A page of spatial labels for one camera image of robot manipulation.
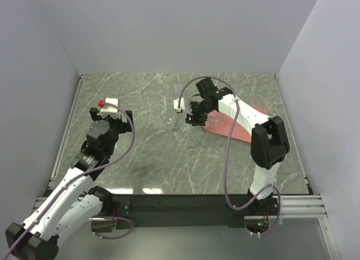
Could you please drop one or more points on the pink plastic tray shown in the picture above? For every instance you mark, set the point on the pink plastic tray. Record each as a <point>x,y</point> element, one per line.
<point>239,127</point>

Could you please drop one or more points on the aluminium rail frame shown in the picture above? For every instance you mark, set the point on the aluminium rail frame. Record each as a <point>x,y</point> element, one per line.
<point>39,108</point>

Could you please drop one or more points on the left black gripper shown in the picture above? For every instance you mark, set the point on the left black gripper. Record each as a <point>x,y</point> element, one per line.
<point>124,126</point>

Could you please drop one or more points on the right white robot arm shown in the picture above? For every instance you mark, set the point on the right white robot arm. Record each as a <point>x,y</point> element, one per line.
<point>269,141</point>

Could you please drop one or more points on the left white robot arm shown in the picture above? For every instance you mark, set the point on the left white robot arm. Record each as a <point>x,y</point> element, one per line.
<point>76,199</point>

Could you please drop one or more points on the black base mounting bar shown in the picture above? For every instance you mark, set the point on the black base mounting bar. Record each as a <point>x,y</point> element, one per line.
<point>159,210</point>

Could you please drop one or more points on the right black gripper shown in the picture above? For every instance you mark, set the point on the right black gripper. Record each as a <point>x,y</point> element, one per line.
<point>196,119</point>

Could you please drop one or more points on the clear square glass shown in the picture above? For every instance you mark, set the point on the clear square glass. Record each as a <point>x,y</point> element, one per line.
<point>213,119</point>

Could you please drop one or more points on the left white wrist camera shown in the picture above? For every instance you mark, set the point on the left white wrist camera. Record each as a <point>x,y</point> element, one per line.
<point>107,107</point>

